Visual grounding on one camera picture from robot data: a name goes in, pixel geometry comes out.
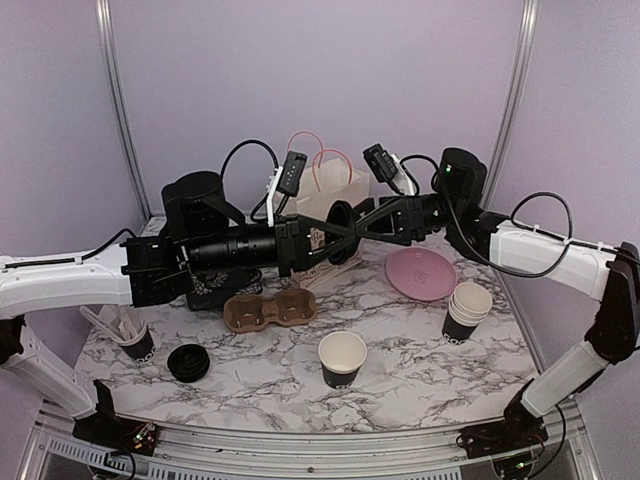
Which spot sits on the front aluminium rail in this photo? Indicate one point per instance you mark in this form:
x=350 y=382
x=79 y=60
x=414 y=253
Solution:
x=189 y=452

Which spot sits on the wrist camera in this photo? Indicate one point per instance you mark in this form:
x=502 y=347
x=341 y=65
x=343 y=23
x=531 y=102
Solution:
x=387 y=169
x=284 y=184

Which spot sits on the black cup holding straws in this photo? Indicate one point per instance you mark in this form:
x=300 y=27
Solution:
x=141 y=348

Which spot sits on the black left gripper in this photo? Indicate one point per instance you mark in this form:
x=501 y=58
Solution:
x=294 y=244

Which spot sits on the left aluminium frame post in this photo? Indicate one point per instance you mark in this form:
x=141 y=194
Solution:
x=110 y=59

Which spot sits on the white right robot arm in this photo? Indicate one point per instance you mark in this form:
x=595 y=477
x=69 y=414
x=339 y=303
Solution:
x=609 y=275

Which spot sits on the right aluminium frame post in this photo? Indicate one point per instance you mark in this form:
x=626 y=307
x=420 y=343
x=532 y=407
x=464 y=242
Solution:
x=515 y=93

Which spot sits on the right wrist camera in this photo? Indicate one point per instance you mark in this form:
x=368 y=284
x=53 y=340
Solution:
x=387 y=169

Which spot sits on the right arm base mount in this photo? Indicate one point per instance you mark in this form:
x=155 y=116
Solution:
x=500 y=435

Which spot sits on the pink round plate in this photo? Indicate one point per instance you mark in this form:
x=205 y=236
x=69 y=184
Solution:
x=421 y=274

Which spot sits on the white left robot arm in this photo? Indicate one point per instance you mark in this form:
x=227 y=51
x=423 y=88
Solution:
x=203 y=234

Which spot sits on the brown cardboard cup carrier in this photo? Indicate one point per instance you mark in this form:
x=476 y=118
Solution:
x=249 y=313

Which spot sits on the stack of black lids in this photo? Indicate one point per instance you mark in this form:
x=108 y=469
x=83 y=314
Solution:
x=188 y=363

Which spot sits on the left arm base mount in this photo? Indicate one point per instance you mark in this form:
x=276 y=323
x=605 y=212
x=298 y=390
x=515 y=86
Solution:
x=103 y=426

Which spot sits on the stack of paper cups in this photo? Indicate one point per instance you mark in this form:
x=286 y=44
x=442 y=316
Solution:
x=468 y=306

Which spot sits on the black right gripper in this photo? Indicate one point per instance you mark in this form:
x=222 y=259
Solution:
x=408 y=221

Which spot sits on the aluminium frame post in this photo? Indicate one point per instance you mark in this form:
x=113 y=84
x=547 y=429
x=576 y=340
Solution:
x=110 y=59
x=515 y=93

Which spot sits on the black floral square plate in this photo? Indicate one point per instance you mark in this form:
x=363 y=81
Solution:
x=212 y=290

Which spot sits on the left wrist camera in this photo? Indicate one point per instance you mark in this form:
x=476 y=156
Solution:
x=284 y=184

